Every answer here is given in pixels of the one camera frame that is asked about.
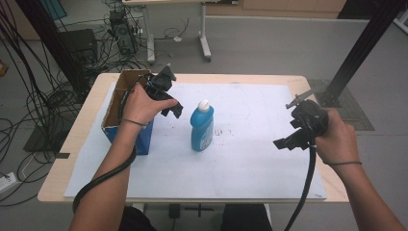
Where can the person's right leg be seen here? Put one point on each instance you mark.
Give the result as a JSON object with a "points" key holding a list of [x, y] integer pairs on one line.
{"points": [[245, 218]]}

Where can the white power strip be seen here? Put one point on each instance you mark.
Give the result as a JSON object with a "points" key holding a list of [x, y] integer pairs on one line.
{"points": [[7, 182]]}

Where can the person's leg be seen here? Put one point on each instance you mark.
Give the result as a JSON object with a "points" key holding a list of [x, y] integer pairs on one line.
{"points": [[245, 218], [136, 221]]}

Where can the thin black left wristband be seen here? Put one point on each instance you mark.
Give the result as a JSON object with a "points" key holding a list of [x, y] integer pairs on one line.
{"points": [[134, 122]]}

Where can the black metal frame post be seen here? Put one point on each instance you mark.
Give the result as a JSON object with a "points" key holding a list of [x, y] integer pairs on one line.
{"points": [[48, 38], [362, 41]]}

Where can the black computer tower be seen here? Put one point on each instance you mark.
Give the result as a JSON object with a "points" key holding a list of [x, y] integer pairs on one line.
{"points": [[123, 33]]}

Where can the person's left hand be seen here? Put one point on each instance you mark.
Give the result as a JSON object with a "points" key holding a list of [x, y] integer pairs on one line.
{"points": [[139, 107]]}

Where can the white height-adjustable desk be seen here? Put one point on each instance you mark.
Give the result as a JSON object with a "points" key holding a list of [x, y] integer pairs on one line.
{"points": [[204, 38]]}

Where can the black equipment box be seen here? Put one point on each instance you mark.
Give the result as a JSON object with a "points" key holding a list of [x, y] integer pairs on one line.
{"points": [[80, 45]]}

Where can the blue bottle with white cap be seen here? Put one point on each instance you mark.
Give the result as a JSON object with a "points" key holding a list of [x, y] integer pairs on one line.
{"points": [[202, 128]]}

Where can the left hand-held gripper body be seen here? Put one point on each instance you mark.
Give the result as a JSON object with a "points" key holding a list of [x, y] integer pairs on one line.
{"points": [[158, 84]]}

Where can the white table mat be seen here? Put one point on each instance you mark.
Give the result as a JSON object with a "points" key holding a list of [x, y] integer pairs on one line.
{"points": [[231, 166]]}

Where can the thin black wristband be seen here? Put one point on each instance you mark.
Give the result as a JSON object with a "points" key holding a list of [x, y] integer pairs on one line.
{"points": [[134, 122], [344, 163]]}

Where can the person's left leg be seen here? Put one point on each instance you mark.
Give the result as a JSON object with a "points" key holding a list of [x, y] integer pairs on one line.
{"points": [[136, 221]]}

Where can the grey tape strip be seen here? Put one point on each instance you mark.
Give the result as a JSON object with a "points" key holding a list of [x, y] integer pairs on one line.
{"points": [[62, 156]]}

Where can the wooden cabinet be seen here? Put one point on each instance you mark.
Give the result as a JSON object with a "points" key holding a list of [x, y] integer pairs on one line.
{"points": [[288, 8]]}

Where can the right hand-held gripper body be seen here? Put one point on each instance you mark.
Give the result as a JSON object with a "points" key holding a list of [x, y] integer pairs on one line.
{"points": [[309, 117]]}

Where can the person's right hand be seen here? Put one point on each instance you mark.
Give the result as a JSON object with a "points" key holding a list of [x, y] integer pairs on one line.
{"points": [[336, 141]]}

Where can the blue cardboard box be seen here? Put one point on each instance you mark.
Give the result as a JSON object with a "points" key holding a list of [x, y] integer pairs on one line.
{"points": [[141, 141]]}

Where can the thin black right wristband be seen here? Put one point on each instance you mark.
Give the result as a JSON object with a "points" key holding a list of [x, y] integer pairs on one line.
{"points": [[344, 163]]}

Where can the black floor base plate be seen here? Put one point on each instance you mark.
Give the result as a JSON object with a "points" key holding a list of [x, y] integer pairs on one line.
{"points": [[41, 141]]}

